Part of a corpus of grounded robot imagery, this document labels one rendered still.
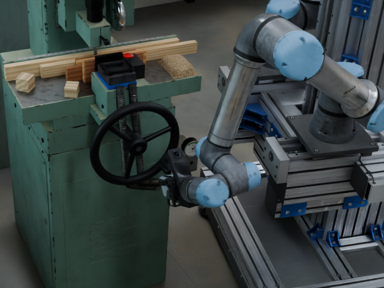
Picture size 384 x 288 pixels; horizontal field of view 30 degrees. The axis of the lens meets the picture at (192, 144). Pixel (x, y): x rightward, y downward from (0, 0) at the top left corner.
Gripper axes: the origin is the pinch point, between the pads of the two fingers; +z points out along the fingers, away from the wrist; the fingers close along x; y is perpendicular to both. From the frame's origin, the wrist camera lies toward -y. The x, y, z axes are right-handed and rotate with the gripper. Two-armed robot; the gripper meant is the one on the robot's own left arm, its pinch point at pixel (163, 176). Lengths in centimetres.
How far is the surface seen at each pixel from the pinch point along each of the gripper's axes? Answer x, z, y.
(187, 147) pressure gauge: 17.4, 17.2, -5.1
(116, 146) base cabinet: -5.7, 21.6, -10.2
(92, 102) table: -14.0, 12.4, -25.9
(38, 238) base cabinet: -29, 61, 21
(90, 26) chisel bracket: -10, 13, -49
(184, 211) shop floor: 42, 88, 32
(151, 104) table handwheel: -2.5, -7.0, -22.7
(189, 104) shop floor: 86, 160, -10
